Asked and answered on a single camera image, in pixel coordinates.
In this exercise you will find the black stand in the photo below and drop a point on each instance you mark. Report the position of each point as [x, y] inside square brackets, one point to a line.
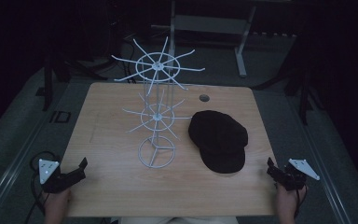
[298, 81]
[56, 71]

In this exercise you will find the person's left hand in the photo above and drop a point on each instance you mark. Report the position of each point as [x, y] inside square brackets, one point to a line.
[56, 206]

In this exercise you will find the black cap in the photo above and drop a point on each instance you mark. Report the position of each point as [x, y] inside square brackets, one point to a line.
[218, 140]

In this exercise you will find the white metal table frame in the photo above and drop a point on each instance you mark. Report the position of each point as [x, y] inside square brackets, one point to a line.
[211, 34]

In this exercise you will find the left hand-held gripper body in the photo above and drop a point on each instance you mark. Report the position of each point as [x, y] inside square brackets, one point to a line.
[54, 178]

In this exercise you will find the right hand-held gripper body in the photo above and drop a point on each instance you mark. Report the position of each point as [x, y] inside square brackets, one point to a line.
[292, 174]

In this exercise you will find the person's right hand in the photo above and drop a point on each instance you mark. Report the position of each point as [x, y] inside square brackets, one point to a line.
[287, 202]

